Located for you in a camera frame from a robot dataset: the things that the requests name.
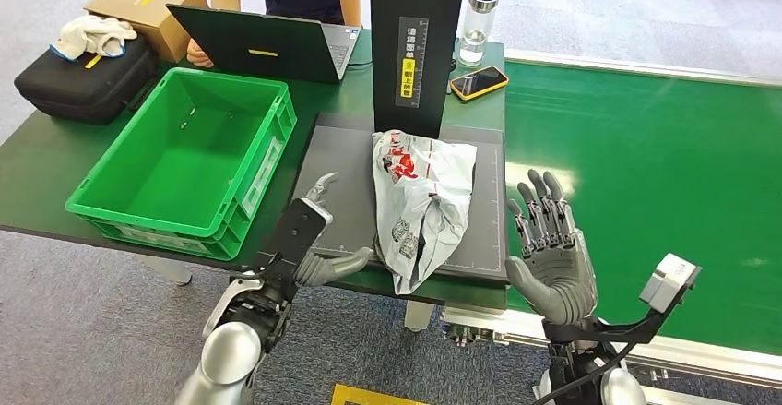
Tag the aluminium conveyor side rail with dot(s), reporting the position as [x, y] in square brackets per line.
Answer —
[611, 66]
[733, 365]

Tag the white work gloves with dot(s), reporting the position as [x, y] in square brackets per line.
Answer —
[91, 35]

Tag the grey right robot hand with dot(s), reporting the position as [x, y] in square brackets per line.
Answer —
[562, 280]

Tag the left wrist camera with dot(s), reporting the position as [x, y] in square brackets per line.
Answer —
[296, 231]

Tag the brown cardboard box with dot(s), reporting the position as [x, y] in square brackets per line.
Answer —
[153, 17]

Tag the smartphone with orange case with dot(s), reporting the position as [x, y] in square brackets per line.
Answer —
[478, 82]

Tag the person's right hand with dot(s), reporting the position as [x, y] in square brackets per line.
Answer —
[198, 54]

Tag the black scanner base plate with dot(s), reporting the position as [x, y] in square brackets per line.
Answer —
[342, 164]

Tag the white plastic mailer package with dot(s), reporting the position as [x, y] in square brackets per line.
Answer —
[421, 206]

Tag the green plastic crate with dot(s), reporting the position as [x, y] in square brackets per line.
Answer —
[177, 139]

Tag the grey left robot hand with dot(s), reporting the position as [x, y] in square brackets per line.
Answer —
[330, 268]

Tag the black laptop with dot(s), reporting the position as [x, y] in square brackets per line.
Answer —
[263, 41]

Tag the glass water bottle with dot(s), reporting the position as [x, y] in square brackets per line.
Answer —
[475, 29]

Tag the white table leg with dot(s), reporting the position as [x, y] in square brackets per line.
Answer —
[168, 271]
[418, 318]

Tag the black carrying case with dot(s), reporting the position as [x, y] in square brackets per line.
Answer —
[79, 90]

